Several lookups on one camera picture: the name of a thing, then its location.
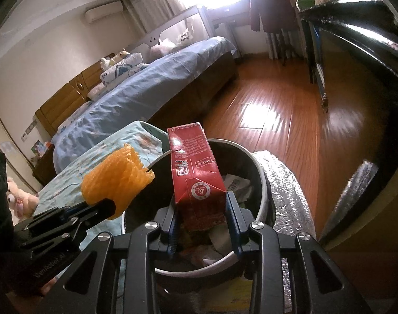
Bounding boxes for small colourful picture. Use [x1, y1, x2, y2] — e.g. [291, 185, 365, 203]
[31, 141, 51, 158]

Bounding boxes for white plush toy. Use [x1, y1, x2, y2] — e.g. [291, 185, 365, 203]
[100, 49, 131, 68]

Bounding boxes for brown wooden headboard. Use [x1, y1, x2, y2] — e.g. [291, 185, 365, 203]
[35, 52, 116, 138]

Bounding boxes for dark wooden nightstand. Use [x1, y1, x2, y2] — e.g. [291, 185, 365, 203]
[32, 145, 57, 185]

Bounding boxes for dark hanging coat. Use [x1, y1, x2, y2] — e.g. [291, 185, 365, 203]
[249, 0, 299, 33]

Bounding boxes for white pillow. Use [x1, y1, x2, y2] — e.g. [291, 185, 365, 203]
[87, 83, 105, 100]

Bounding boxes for white air conditioner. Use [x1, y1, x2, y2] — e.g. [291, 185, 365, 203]
[84, 1, 124, 23]

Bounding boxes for red drink carton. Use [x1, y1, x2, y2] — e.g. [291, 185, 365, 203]
[167, 122, 227, 233]

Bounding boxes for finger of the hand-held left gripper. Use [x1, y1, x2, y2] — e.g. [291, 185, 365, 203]
[32, 199, 117, 225]
[14, 217, 88, 249]

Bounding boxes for grey curtain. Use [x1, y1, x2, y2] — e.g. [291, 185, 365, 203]
[121, 0, 186, 33]

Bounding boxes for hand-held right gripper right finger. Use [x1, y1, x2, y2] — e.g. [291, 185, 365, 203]
[224, 192, 374, 314]

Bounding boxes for bed with blue sheet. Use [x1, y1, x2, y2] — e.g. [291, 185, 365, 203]
[52, 36, 237, 174]

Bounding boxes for folded blue white quilt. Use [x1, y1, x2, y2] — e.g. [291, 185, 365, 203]
[99, 52, 150, 84]

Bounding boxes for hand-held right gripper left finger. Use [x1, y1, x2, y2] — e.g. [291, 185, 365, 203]
[39, 203, 181, 314]

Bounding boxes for large orange foam net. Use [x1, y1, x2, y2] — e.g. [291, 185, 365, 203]
[81, 144, 155, 220]

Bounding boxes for white trash bin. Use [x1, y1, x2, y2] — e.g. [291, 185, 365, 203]
[122, 137, 276, 277]

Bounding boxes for cream teddy bear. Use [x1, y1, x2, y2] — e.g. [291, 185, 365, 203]
[6, 177, 39, 221]

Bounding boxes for grey bed rail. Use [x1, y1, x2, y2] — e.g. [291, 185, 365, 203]
[125, 5, 208, 63]

